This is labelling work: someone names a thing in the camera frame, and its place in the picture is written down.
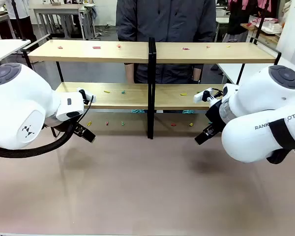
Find background person white coat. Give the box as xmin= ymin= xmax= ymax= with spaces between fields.
xmin=0 ymin=0 xmax=37 ymax=42

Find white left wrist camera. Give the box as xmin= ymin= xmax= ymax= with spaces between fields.
xmin=76 ymin=88 xmax=97 ymax=103

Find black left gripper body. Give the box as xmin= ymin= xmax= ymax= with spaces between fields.
xmin=71 ymin=122 xmax=87 ymax=137

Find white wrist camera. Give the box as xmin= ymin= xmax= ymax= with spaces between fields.
xmin=193 ymin=89 xmax=215 ymax=103
xmin=76 ymin=88 xmax=97 ymax=103

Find wooden table with clutter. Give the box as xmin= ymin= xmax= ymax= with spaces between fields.
xmin=240 ymin=17 xmax=282 ymax=45

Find person's right forearm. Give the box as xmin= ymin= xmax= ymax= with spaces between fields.
xmin=124 ymin=63 xmax=135 ymax=84

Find person's left forearm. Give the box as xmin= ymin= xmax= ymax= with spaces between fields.
xmin=193 ymin=68 xmax=203 ymax=84

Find white board panel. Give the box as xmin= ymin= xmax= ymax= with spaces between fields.
xmin=276 ymin=0 xmax=295 ymax=67

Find background person black clothes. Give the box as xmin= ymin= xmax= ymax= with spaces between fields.
xmin=226 ymin=0 xmax=261 ymax=35

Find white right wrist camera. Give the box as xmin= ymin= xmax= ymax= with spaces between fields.
xmin=193 ymin=89 xmax=215 ymax=103

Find black stand pole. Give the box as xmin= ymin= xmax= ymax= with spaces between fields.
xmin=11 ymin=0 xmax=31 ymax=42

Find thin black camera cable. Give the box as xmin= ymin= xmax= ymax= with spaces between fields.
xmin=73 ymin=95 xmax=94 ymax=128

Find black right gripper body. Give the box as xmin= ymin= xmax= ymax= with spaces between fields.
xmin=206 ymin=100 xmax=227 ymax=135

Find wooden shelf unit black frame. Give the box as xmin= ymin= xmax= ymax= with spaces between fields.
xmin=21 ymin=34 xmax=156 ymax=140
xmin=149 ymin=36 xmax=282 ymax=140

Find grey metal workbench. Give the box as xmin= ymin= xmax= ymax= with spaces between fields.
xmin=33 ymin=2 xmax=96 ymax=40

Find black strap on arm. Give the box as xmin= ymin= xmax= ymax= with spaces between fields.
xmin=266 ymin=118 xmax=295 ymax=165

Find person torso dark jacket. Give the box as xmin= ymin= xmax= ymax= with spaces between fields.
xmin=116 ymin=0 xmax=217 ymax=84

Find black braided cable sleeve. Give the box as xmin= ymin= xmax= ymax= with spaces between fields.
xmin=0 ymin=121 xmax=74 ymax=158

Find white side table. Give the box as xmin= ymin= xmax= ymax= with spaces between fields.
xmin=0 ymin=39 xmax=31 ymax=67

